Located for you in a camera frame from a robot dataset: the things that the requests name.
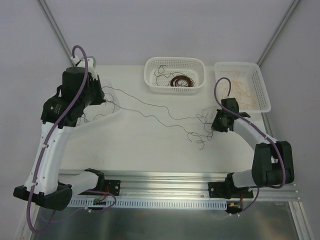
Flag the yellow and black cables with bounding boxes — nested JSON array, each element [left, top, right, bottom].
[[99, 86, 218, 151]]

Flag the dark brown thin cable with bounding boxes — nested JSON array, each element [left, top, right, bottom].
[[153, 64, 173, 87]]

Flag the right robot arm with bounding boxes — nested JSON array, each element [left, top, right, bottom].
[[208, 98, 295, 199]]

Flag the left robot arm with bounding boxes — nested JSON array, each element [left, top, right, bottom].
[[13, 66, 106, 211]]

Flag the white perforated basket left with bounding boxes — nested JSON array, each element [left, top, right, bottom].
[[75, 78, 121, 131]]

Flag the white perforated basket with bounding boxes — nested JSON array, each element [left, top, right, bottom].
[[75, 78, 121, 131], [143, 56, 207, 95], [214, 61, 271, 114]]

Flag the white perforated basket right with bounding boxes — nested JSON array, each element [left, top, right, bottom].
[[214, 61, 271, 114]]

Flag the white perforated basket middle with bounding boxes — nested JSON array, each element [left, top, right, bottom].
[[143, 56, 207, 95]]

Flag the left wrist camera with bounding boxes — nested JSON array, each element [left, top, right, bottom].
[[71, 56, 97, 76]]

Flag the dark loose cable left basket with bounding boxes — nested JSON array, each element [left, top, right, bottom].
[[77, 113, 106, 126]]

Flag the brown coiled cable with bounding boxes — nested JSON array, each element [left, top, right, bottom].
[[170, 76, 195, 88]]

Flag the aluminium mounting rail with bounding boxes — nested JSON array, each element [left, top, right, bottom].
[[59, 170, 301, 202]]

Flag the aluminium frame post left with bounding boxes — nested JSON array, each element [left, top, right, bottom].
[[36, 0, 75, 67]]

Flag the aluminium frame post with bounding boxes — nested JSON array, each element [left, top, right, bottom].
[[36, 0, 75, 67], [256, 0, 302, 67]]

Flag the white slotted cable duct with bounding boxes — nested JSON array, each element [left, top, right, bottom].
[[68, 197, 227, 211]]

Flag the aluminium frame post right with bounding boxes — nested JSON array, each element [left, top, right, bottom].
[[256, 0, 302, 67]]

